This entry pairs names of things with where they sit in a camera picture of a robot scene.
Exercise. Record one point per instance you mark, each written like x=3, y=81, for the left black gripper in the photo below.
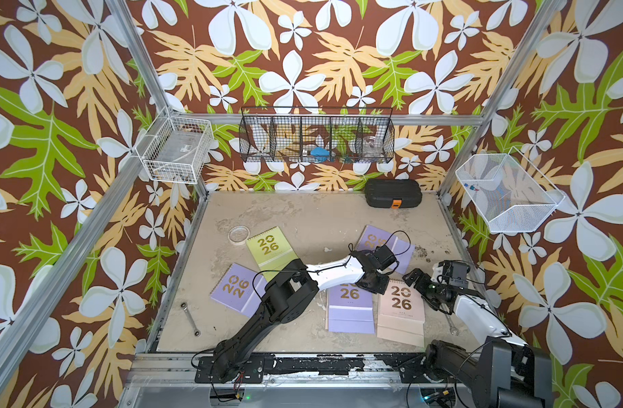
x=381, y=290

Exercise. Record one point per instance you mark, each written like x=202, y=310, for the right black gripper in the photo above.
x=414, y=274

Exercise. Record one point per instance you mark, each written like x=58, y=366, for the purple 2026 calendar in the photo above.
x=350, y=310
x=373, y=237
x=240, y=289

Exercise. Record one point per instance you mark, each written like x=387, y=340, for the pink 2026 calendar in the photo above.
x=401, y=315

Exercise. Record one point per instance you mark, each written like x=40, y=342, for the green 2026 desk calendar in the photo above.
x=271, y=251

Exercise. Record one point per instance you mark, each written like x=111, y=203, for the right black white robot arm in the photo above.
x=503, y=370

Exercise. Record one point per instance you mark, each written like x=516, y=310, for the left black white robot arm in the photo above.
x=288, y=295

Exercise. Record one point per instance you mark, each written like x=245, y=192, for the black hard case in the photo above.
x=393, y=194

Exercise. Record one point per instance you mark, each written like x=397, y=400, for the white mesh basket right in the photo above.
x=509, y=191

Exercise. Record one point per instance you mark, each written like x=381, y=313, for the blue object in basket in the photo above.
x=320, y=155

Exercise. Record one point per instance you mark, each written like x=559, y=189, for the clear round lid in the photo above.
x=238, y=235

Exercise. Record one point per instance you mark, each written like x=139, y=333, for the silver wrench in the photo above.
x=186, y=310

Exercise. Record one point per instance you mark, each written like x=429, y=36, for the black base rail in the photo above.
x=409, y=368

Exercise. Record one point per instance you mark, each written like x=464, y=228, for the black wire basket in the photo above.
x=289, y=134

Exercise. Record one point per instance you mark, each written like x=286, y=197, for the white wire basket left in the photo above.
x=173, y=149

